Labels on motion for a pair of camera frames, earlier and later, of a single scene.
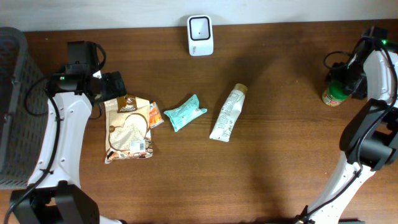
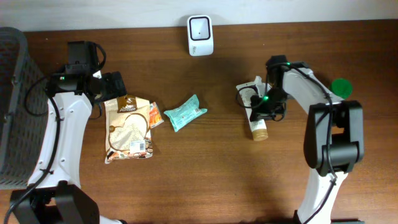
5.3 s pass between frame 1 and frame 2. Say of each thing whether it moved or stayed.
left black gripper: stayed
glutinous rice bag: stayed
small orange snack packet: stayed
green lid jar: stayed
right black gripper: moved
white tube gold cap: moved
